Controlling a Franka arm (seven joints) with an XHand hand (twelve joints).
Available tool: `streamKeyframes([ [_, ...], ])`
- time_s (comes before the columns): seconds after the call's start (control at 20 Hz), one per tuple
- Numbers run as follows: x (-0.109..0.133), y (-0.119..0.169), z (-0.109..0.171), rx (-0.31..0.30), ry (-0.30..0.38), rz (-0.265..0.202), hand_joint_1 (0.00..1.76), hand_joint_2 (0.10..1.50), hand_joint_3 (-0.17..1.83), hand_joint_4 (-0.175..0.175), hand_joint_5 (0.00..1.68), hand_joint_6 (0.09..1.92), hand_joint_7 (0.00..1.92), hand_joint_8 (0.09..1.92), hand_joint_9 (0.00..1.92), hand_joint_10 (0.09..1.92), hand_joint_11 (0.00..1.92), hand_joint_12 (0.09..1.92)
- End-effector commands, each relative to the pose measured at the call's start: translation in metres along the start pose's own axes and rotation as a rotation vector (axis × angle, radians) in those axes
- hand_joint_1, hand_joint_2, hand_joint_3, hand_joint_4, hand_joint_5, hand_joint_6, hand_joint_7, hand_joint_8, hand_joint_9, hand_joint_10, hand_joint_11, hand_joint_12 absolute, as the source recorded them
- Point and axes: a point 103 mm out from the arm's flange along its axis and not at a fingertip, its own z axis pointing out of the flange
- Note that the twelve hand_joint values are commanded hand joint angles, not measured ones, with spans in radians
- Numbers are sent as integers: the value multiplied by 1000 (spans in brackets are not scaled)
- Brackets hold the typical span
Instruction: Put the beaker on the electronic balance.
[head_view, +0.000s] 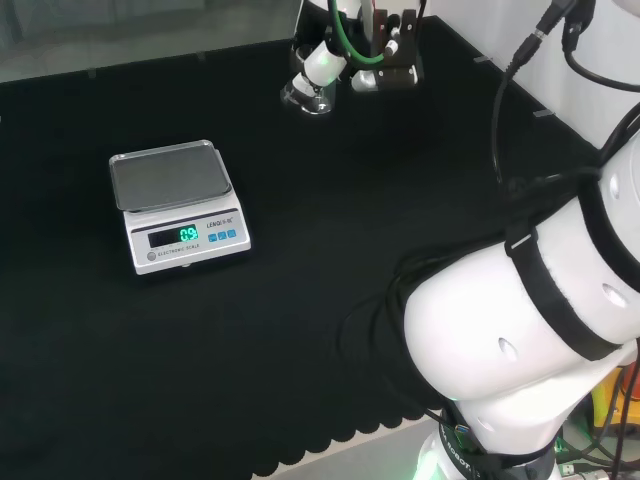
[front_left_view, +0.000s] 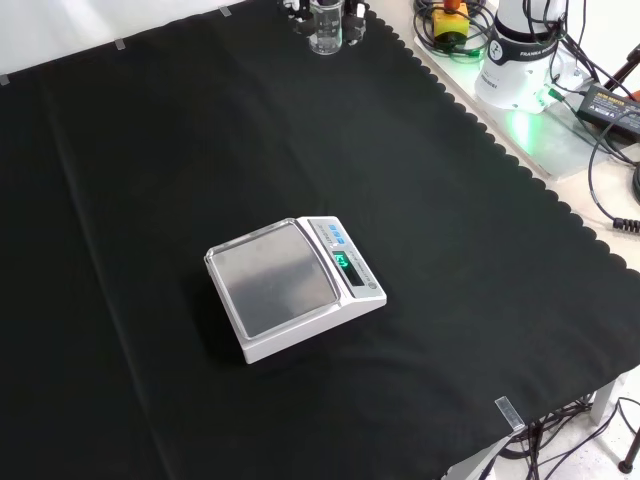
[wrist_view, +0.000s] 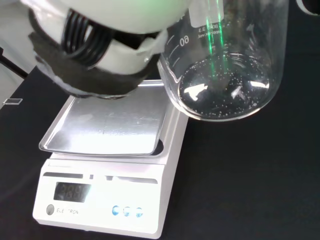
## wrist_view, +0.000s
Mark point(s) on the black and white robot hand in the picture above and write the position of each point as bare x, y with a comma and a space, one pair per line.
112, 17

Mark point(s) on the white electronic balance steel pan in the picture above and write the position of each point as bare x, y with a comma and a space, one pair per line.
100, 200

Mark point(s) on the black bench cloth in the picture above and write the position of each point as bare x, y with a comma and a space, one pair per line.
250, 175

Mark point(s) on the black tripod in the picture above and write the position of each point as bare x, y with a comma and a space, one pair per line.
15, 66

